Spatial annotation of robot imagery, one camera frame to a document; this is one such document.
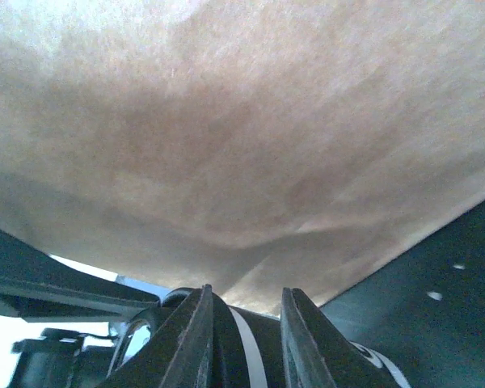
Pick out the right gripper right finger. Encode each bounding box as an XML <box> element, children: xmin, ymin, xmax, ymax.
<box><xmin>280</xmin><ymin>288</ymin><xmax>392</xmax><ymax>387</ymax></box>

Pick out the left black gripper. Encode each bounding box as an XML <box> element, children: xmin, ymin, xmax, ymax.
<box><xmin>0</xmin><ymin>230</ymin><xmax>160</xmax><ymax>388</ymax></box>

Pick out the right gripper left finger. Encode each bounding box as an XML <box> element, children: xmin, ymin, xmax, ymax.
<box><xmin>100</xmin><ymin>285</ymin><xmax>213</xmax><ymax>388</ymax></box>

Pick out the single white paper cup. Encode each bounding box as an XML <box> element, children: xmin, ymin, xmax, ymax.
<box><xmin>212</xmin><ymin>297</ymin><xmax>410</xmax><ymax>387</ymax></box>

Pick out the brown paper bag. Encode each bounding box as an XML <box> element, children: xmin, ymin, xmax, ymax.
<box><xmin>0</xmin><ymin>1</ymin><xmax>485</xmax><ymax>314</ymax></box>

